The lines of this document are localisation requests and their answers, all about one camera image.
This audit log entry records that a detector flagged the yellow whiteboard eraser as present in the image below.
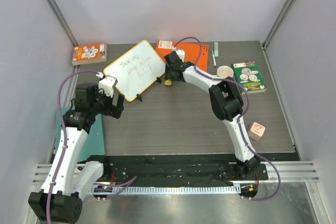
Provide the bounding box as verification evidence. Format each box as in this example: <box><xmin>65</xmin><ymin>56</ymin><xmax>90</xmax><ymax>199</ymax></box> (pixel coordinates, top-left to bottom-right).
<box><xmin>164</xmin><ymin>79</ymin><xmax>172</xmax><ymax>86</ymax></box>

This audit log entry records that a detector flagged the whiteboard with yellow frame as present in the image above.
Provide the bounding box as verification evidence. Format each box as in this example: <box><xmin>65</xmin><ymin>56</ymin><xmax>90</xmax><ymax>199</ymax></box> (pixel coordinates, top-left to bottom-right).
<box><xmin>103</xmin><ymin>40</ymin><xmax>165</xmax><ymax>102</ymax></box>

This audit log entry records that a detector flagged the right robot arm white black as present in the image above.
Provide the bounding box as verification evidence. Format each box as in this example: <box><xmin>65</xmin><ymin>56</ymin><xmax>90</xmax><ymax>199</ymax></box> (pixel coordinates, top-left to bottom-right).
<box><xmin>164</xmin><ymin>52</ymin><xmax>260</xmax><ymax>179</ymax></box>

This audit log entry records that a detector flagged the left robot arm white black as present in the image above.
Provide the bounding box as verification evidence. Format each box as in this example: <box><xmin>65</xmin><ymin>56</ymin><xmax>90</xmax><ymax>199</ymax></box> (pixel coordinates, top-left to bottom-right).
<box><xmin>28</xmin><ymin>83</ymin><xmax>124</xmax><ymax>223</ymax></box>

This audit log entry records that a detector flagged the blue whiteboard marker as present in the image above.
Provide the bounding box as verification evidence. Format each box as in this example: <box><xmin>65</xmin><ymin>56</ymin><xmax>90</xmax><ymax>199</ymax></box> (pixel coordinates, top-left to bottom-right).
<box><xmin>211</xmin><ymin>50</ymin><xmax>217</xmax><ymax>68</ymax></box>

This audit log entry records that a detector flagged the orange notebook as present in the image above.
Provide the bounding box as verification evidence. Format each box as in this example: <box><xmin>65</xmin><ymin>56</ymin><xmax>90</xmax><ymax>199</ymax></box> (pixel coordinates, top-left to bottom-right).
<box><xmin>155</xmin><ymin>40</ymin><xmax>209</xmax><ymax>71</ymax></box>

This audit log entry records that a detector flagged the teal mat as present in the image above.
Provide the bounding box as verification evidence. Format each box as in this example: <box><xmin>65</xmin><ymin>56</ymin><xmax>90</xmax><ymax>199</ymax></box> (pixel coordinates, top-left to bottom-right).
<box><xmin>54</xmin><ymin>107</ymin><xmax>106</xmax><ymax>163</ymax></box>

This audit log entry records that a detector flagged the pale yellow mug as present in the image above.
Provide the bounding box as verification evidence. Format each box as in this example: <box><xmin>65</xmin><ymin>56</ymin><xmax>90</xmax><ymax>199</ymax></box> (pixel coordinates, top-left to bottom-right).
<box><xmin>215</xmin><ymin>66</ymin><xmax>234</xmax><ymax>79</ymax></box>

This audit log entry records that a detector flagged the orange paperback book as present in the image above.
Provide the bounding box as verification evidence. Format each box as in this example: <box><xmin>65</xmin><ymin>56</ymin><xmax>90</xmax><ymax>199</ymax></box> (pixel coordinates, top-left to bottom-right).
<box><xmin>71</xmin><ymin>43</ymin><xmax>107</xmax><ymax>66</ymax></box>

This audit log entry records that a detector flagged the green coin book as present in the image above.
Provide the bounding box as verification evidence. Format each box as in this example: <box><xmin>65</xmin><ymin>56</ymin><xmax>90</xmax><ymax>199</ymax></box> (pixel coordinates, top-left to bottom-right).
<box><xmin>232</xmin><ymin>60</ymin><xmax>267</xmax><ymax>94</ymax></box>

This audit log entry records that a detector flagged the pink wooden block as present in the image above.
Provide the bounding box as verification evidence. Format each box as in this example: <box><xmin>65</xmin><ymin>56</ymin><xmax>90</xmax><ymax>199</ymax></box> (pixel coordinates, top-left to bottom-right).
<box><xmin>248</xmin><ymin>122</ymin><xmax>266</xmax><ymax>141</ymax></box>

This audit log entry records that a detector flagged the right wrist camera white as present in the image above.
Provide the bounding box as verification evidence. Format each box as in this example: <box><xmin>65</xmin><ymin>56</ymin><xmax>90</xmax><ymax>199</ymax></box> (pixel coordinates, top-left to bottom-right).
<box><xmin>172</xmin><ymin>47</ymin><xmax>185</xmax><ymax>62</ymax></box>

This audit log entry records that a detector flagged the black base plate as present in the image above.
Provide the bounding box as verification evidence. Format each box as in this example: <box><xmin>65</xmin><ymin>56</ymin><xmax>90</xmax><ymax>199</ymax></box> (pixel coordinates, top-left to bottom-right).
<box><xmin>98</xmin><ymin>154</ymin><xmax>268</xmax><ymax>188</ymax></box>

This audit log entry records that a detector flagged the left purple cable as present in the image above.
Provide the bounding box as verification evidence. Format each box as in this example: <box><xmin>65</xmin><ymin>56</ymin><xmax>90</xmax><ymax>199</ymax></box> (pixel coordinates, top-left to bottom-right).
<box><xmin>46</xmin><ymin>70</ymin><xmax>138</xmax><ymax>222</ymax></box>

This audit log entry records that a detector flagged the white slotted cable duct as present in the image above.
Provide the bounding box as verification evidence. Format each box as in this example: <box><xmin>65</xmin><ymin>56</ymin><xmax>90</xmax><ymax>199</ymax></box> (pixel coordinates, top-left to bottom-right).
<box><xmin>90</xmin><ymin>186</ymin><xmax>242</xmax><ymax>195</ymax></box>

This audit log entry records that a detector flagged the left aluminium corner post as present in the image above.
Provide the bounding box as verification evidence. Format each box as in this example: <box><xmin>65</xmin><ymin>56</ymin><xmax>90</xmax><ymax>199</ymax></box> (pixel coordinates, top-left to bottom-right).
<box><xmin>46</xmin><ymin>0</ymin><xmax>78</xmax><ymax>46</ymax></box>

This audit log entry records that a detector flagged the aluminium corner post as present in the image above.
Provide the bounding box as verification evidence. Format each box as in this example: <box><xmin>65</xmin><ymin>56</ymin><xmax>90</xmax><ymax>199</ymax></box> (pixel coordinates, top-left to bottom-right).
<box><xmin>46</xmin><ymin>0</ymin><xmax>78</xmax><ymax>46</ymax></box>
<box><xmin>262</xmin><ymin>0</ymin><xmax>296</xmax><ymax>50</ymax></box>

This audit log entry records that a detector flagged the aluminium front rail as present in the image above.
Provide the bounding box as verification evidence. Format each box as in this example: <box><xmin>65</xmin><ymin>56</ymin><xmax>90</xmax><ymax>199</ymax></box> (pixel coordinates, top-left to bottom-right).
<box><xmin>32</xmin><ymin>161</ymin><xmax>320</xmax><ymax>185</ymax></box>

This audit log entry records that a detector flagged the right aluminium corner post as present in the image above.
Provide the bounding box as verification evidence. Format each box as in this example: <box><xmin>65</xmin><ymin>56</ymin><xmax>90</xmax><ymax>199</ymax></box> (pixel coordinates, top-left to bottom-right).
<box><xmin>262</xmin><ymin>0</ymin><xmax>296</xmax><ymax>50</ymax></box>

